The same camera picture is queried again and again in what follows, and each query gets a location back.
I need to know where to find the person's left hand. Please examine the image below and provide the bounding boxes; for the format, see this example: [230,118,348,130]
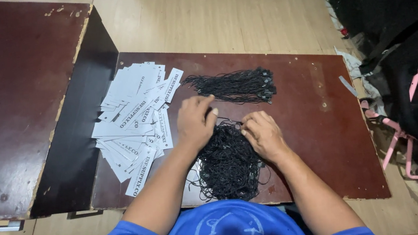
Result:
[173,93,223,155]

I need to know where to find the person's right hand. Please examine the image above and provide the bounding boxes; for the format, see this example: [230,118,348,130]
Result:
[238,108,294,167]

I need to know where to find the heap of black strings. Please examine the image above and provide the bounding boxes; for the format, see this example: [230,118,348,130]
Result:
[180,113,275,208]

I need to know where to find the pile of white paper tags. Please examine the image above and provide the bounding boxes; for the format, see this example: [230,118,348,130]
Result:
[84,58,197,201]

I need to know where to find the white paper strip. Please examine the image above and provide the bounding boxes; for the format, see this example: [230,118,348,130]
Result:
[338,74,359,99]

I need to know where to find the blue printed shirt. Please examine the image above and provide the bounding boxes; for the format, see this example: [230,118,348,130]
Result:
[83,184,379,235]

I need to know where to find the white crumpled cloth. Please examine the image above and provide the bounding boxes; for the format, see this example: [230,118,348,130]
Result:
[333,41,386,120]

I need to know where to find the dark brown wooden table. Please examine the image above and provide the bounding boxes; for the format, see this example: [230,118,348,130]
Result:
[0,0,136,224]

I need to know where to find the heap of black fabric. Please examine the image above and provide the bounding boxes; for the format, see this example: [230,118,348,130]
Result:
[316,0,418,167]

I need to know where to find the neat bundle of black strings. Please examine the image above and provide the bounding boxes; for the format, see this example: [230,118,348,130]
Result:
[180,65,279,114]

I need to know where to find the pink metal frame cart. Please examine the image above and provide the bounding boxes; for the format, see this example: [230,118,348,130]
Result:
[357,68,418,194]

